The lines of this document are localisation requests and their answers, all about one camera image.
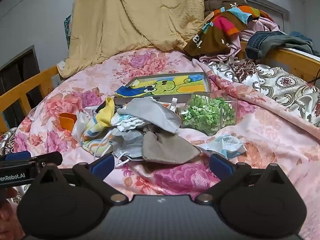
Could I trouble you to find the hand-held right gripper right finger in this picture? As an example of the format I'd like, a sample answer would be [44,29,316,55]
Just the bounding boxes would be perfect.
[196,153,285,205]

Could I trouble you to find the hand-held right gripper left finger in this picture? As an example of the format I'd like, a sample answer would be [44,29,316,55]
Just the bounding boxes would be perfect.
[37,153,129,205]

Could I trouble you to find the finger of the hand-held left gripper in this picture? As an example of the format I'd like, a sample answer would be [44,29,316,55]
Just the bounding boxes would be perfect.
[30,151,63,167]
[0,151,32,161]

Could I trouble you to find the white blue print cloth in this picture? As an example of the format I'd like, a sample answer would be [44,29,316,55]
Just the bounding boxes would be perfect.
[197,134,247,159]

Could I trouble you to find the pastel striped cloth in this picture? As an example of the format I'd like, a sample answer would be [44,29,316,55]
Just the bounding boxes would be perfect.
[80,119,113,156]

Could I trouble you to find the orange plastic container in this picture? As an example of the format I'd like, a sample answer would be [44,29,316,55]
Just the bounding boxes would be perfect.
[59,113,78,132]

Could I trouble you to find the yellow sock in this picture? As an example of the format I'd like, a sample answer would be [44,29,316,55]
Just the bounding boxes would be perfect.
[96,97,116,128]

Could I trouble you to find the light grey cloth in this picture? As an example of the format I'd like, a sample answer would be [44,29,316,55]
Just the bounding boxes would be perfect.
[117,97,182,134]

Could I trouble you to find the white face mask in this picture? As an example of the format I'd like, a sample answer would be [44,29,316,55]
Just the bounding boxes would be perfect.
[94,130,132,168]

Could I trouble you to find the blue face mask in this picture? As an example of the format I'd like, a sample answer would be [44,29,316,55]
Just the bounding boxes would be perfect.
[112,129,146,161]

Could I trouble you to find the white striped sock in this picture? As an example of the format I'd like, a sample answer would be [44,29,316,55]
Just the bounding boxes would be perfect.
[111,114,147,132]

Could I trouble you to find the clear bag of green pieces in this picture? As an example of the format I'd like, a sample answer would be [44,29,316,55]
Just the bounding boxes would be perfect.
[176,92,238,137]

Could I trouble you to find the white blue medicine box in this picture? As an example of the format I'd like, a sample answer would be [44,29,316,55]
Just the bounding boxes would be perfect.
[82,106,100,117]

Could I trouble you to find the dark window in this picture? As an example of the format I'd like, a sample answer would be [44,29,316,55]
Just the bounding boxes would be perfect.
[0,45,41,128]

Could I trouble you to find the orange white medicine box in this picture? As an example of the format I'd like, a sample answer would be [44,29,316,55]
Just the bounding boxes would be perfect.
[159,101,187,110]

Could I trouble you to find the cartoon print towel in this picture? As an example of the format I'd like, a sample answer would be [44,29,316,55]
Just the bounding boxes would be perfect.
[115,74,207,98]

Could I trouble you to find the pink floral blanket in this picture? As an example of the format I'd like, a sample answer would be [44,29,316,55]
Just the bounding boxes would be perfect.
[14,47,320,240]

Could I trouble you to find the blue jeans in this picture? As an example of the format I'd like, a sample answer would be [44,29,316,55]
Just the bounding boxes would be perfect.
[245,31,313,60]

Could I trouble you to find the brown multicoloured garment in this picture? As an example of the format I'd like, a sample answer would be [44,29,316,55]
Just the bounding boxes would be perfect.
[184,5,274,57]

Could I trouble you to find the yellow quilt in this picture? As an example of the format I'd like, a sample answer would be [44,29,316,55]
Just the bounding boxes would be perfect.
[57,0,208,79]

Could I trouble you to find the dark teal cloth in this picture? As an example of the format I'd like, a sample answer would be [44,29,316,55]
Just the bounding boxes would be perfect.
[289,31,313,53]

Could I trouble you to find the wooden bed frame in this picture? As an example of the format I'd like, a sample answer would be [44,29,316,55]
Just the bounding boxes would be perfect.
[0,40,320,133]

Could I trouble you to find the teal wall poster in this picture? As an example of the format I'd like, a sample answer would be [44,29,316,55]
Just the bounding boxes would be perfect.
[63,14,72,48]

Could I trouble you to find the black cable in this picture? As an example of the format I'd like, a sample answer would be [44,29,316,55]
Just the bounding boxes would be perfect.
[307,66,320,83]

